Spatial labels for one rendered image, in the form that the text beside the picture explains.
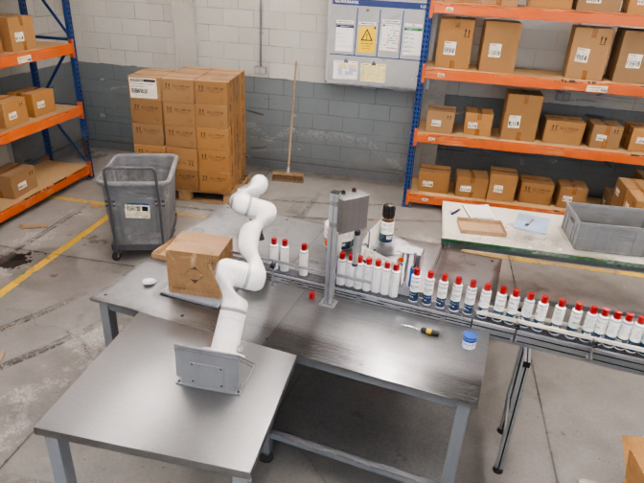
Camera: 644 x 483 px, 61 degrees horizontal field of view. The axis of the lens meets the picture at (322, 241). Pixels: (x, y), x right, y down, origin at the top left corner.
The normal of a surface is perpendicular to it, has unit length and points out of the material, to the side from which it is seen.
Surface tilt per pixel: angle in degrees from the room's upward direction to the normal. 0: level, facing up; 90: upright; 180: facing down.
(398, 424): 1
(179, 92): 90
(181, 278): 90
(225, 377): 90
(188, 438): 0
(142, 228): 93
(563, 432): 0
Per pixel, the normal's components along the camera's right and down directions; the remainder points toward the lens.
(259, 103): -0.20, 0.43
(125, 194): 0.12, 0.50
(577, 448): 0.05, -0.89
